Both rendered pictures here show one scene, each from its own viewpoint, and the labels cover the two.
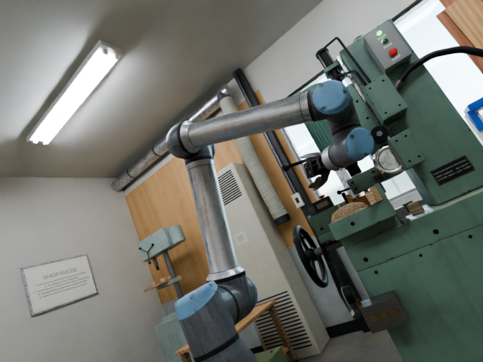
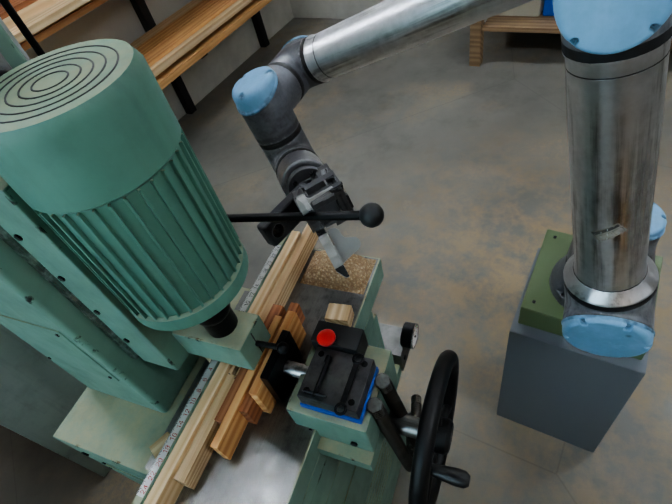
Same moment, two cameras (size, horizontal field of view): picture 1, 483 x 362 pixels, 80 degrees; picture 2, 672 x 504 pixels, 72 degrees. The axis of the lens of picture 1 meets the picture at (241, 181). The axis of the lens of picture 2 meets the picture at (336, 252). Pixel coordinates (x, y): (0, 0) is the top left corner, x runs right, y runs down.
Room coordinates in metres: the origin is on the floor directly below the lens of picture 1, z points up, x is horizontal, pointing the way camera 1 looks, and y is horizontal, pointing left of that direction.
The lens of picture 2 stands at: (1.66, -0.15, 1.63)
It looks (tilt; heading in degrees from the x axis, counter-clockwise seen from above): 47 degrees down; 193
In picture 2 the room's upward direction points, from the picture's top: 17 degrees counter-clockwise
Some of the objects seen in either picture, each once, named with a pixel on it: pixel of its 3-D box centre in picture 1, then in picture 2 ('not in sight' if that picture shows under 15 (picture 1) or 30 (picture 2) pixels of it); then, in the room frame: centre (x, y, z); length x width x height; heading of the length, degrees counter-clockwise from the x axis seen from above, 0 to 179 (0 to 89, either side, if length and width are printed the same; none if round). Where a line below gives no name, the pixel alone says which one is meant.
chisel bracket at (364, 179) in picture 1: (366, 182); (224, 335); (1.25, -0.48, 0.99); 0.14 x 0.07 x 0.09; 70
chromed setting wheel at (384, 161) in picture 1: (390, 159); not in sight; (1.09, -0.54, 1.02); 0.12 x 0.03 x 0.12; 70
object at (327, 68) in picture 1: (330, 65); not in sight; (1.21, -0.59, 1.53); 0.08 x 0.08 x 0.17; 70
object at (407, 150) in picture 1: (406, 150); not in sight; (1.05, -0.58, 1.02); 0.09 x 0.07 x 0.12; 160
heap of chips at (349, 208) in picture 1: (347, 210); (336, 266); (1.06, -0.30, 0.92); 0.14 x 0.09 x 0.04; 70
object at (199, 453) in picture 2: (371, 199); (266, 322); (1.18, -0.43, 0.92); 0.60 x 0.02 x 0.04; 160
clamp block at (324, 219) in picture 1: (329, 220); (344, 390); (1.33, -0.28, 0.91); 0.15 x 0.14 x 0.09; 160
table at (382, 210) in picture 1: (353, 220); (305, 389); (1.30, -0.36, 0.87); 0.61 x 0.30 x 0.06; 160
